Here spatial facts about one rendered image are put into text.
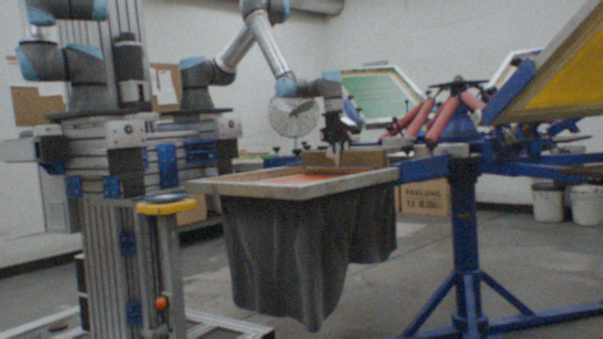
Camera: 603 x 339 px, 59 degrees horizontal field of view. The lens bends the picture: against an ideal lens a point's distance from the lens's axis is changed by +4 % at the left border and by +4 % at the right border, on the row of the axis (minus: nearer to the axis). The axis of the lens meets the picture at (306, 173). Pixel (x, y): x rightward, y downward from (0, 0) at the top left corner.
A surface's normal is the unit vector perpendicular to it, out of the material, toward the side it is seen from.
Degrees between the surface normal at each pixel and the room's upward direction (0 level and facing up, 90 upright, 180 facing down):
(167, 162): 90
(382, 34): 90
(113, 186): 90
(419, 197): 90
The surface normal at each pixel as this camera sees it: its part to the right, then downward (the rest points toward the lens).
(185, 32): 0.71, 0.01
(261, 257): -0.61, 0.16
